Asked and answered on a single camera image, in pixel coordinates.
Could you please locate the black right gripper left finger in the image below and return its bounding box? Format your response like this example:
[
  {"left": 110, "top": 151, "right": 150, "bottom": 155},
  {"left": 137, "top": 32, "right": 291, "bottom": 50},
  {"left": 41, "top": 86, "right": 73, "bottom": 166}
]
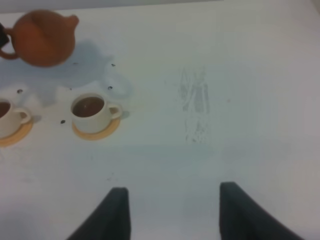
[{"left": 68, "top": 187, "right": 132, "bottom": 240}]

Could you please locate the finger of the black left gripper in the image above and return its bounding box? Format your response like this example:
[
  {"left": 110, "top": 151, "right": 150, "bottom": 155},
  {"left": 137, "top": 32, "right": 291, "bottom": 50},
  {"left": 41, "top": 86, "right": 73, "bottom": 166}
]
[{"left": 0, "top": 23, "right": 11, "bottom": 48}]

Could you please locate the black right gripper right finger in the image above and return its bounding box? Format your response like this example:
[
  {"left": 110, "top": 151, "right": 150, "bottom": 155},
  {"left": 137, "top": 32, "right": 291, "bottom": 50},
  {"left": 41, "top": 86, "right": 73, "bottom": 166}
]
[{"left": 219, "top": 182, "right": 302, "bottom": 240}]

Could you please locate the brown clay teapot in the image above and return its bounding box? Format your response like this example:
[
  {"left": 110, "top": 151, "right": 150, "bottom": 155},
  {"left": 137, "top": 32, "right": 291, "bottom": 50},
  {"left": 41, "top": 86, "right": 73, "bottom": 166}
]
[{"left": 0, "top": 9, "right": 80, "bottom": 67}]

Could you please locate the white teacup left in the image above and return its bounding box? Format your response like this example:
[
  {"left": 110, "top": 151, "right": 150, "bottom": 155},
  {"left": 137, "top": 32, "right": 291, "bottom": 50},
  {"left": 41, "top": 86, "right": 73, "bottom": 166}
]
[{"left": 0, "top": 98, "right": 32, "bottom": 139}]

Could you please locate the white teacup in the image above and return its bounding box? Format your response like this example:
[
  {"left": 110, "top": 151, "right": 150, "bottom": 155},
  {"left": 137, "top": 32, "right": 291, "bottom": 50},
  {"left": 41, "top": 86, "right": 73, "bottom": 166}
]
[
  {"left": 70, "top": 93, "right": 123, "bottom": 134},
  {"left": 0, "top": 98, "right": 32, "bottom": 139}
]

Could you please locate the orange coaster left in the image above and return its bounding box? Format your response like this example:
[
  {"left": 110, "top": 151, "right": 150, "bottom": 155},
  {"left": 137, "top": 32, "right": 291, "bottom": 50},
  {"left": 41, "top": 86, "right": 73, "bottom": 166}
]
[{"left": 0, "top": 120, "right": 34, "bottom": 148}]

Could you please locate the orange coaster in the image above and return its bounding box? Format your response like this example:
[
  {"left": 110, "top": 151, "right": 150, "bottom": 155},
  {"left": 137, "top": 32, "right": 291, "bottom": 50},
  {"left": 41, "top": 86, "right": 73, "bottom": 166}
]
[
  {"left": 0, "top": 120, "right": 34, "bottom": 148},
  {"left": 72, "top": 118, "right": 121, "bottom": 141}
]

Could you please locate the orange coaster right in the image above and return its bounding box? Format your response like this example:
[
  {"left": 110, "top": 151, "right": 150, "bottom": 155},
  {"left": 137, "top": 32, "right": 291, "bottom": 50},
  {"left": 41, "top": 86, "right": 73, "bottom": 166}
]
[{"left": 72, "top": 118, "right": 121, "bottom": 141}]

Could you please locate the white teacup right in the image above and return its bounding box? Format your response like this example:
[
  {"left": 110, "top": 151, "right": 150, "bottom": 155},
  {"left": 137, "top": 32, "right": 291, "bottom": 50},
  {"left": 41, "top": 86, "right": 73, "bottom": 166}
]
[{"left": 70, "top": 93, "right": 123, "bottom": 134}]

